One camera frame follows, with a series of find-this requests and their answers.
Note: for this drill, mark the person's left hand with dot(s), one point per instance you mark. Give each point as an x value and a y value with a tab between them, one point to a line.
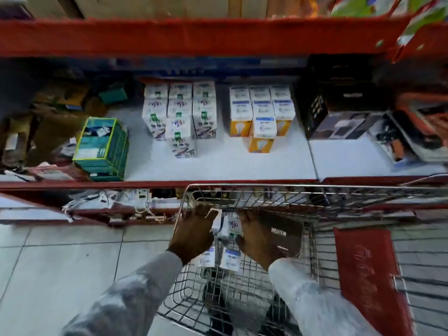
190	237

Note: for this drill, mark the red metal shelf rack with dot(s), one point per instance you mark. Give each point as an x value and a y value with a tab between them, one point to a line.
210	36

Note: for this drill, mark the green yellow-edged box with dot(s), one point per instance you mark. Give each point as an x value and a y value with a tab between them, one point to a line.
101	148

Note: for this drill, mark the red cart seat flap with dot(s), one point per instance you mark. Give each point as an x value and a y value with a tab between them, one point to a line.
371	276

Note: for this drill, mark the person's black shoe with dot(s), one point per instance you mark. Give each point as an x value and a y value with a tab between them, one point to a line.
217	304
278	313

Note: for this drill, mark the small teal box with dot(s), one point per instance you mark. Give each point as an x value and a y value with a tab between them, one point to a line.
112	96

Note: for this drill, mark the person's left forearm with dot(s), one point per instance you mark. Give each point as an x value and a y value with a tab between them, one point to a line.
129	297

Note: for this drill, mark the brown cardboard boxes pile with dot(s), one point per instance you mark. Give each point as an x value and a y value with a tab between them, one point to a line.
49	122

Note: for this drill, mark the colourful printed packages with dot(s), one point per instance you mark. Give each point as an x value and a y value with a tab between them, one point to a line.
395	10

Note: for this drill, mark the person's right forearm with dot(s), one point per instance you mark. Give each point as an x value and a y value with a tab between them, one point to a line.
315	300

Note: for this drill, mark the person's right hand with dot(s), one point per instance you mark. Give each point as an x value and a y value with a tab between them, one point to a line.
257	241

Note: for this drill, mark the white blue bulb carton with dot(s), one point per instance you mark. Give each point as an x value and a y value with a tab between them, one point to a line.
230	259
205	259

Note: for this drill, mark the rows of white green boxes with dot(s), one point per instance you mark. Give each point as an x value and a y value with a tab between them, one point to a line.
180	115

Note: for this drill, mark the large black box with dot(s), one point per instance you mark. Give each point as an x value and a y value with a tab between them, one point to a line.
332	97

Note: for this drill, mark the black orange flat packs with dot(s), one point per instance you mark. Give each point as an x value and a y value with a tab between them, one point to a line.
416	131

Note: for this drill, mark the person's right fingers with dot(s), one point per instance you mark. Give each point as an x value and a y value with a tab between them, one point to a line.
246	222

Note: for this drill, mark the person's left fingers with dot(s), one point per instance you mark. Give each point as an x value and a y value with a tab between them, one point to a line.
206	215

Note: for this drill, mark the dark brown flat box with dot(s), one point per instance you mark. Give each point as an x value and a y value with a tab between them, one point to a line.
285	236

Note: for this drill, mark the white green bulb carton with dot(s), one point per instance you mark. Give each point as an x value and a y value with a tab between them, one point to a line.
225	225

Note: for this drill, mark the rows of white yellow boxes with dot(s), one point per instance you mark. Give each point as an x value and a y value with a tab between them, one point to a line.
262	115

